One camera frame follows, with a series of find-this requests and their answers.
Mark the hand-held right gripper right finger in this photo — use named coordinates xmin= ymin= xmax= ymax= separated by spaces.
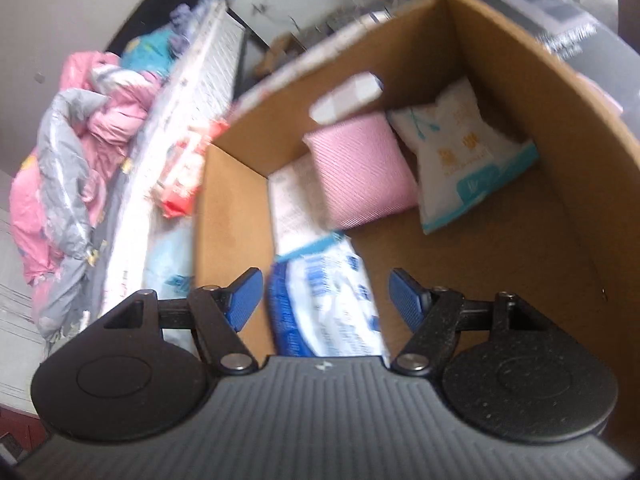
xmin=390 ymin=268 xmax=543 ymax=375

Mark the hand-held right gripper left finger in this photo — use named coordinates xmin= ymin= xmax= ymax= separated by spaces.
xmin=102 ymin=268 xmax=263 ymax=376

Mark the blue and white tissue pack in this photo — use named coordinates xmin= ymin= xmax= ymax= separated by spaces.
xmin=267 ymin=240 xmax=392 ymax=358

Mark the white printed tissue pack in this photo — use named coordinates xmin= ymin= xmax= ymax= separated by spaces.
xmin=267 ymin=152 xmax=347 ymax=261

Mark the white pack with blue band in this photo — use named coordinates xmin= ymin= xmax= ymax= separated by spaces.
xmin=387 ymin=77 xmax=541 ymax=236

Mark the large cardboard box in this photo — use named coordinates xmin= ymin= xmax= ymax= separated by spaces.
xmin=192 ymin=0 xmax=640 ymax=391

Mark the red and cream wipes pack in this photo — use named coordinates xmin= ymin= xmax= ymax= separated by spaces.
xmin=150 ymin=120 xmax=228 ymax=218

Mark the bed with embroidered cover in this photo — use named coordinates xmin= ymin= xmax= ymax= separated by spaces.
xmin=35 ymin=0 xmax=248 ymax=351

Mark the pink and grey quilt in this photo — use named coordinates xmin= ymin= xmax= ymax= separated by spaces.
xmin=10 ymin=50 xmax=166 ymax=341

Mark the teal patterned pillow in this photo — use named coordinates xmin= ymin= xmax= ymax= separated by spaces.
xmin=120 ymin=30 xmax=176 ymax=73

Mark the blue purple crumpled cloth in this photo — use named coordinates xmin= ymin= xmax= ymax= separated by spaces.
xmin=167 ymin=0 xmax=236 ymax=56

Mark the black headboard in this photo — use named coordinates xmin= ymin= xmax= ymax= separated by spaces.
xmin=105 ymin=0 xmax=271 ymax=56

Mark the dark grey box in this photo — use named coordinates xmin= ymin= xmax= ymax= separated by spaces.
xmin=480 ymin=0 xmax=640 ymax=111

